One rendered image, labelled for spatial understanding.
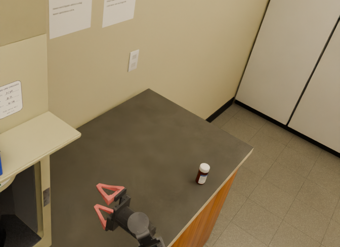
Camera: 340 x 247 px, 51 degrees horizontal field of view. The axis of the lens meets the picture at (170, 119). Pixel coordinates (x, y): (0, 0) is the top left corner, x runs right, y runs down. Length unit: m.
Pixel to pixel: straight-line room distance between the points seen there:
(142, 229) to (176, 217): 0.51
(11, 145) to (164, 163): 0.93
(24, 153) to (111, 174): 0.78
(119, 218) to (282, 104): 2.90
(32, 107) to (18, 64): 0.12
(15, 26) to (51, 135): 0.25
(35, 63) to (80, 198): 0.75
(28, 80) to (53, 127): 0.12
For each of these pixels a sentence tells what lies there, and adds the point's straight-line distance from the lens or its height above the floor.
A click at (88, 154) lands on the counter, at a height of 0.94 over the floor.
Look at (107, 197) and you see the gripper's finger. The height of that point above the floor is 1.28.
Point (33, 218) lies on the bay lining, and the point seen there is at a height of 1.08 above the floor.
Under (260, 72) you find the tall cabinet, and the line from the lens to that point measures 3.69.
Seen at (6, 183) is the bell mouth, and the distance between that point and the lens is 0.99.
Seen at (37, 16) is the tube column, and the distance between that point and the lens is 0.78.
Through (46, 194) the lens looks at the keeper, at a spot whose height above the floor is 1.21.
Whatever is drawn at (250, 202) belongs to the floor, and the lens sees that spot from 2.95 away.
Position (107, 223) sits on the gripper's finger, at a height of 1.18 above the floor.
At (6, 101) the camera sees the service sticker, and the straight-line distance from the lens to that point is 0.82.
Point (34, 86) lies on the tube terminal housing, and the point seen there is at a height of 1.59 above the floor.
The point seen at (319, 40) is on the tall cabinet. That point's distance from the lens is 3.44.
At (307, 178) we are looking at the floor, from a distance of 3.43.
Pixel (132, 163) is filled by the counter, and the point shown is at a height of 0.94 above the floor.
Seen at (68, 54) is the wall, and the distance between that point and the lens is 1.53.
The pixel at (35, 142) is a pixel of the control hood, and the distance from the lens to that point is 0.82.
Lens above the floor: 2.06
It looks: 36 degrees down
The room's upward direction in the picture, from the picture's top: 13 degrees clockwise
